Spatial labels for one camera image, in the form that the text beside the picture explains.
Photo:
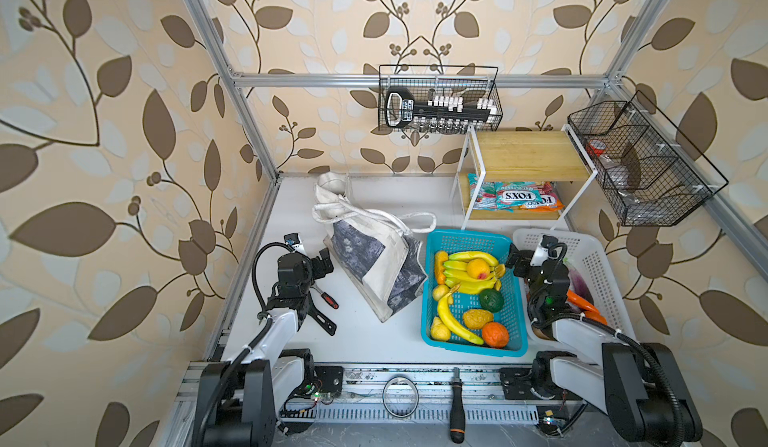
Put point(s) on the yellow peach fruit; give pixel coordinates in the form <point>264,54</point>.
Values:
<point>478,269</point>

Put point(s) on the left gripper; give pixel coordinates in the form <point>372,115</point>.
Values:
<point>314,264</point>

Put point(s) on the yellow lemon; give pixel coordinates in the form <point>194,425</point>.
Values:
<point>439,292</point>

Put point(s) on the black orange screwdriver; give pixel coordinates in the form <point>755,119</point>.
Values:
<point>457,417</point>

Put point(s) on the black wire basket centre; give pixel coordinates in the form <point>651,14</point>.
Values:
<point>470,82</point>

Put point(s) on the cream canvas grocery bag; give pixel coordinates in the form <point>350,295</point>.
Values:
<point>378,251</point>

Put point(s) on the black wire basket right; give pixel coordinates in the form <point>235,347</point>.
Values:
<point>669,175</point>

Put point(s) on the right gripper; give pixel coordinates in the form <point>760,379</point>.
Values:
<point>524,262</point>

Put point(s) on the white wooden two-tier shelf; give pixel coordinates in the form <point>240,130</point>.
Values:
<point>555,156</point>

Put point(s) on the Fox's candy bag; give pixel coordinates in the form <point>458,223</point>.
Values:
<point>517,196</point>

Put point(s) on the black socket tool set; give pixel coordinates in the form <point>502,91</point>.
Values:
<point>400,108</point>

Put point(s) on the black wire basket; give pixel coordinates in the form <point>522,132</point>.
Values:
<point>470,82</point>
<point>669,175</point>

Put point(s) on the banana bunch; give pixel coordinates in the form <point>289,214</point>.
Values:
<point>450,270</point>

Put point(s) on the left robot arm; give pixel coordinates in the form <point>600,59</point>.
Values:
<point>238,400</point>

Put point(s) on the plastic bottle red cap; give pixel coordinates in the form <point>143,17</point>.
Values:
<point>613,172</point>

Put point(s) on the white plastic basket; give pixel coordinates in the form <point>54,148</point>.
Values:
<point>586,256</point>

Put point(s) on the red handled small screwdriver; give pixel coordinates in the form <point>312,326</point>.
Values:
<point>328,299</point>

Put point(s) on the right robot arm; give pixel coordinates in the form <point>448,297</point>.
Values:
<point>639,386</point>

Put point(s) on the purple onion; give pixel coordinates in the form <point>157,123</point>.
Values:
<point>578,284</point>

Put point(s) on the orange tangerine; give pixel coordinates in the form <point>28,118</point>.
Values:
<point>495,335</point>

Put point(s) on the green avocado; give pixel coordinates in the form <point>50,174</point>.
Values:
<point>491,300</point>

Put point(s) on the single yellow banana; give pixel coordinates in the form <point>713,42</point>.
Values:
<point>454,326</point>

